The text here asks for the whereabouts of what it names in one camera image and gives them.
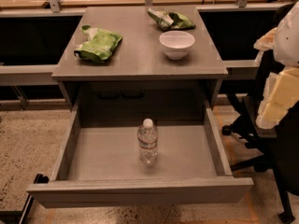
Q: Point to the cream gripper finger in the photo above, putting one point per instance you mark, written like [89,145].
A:
[264,43]
[280,93]

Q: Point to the clear plastic water bottle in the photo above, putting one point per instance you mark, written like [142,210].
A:
[147,135]

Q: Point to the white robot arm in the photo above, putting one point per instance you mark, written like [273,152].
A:
[286,40]

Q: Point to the grey cabinet counter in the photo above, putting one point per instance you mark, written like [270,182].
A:
[139,56]

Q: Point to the grey open top drawer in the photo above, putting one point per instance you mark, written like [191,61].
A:
[99,162]

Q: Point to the black office chair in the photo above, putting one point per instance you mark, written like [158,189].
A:
[279,145]

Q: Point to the white ceramic bowl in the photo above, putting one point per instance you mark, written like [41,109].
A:
[176,44]

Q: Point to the green chip bag right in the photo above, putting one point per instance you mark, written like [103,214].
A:
[168,21]

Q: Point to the green chip bag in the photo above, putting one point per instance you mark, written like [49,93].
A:
[99,45]
[168,21]

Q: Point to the green chip bag left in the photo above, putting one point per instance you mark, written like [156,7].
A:
[99,45]

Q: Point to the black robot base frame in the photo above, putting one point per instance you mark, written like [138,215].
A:
[19,217]

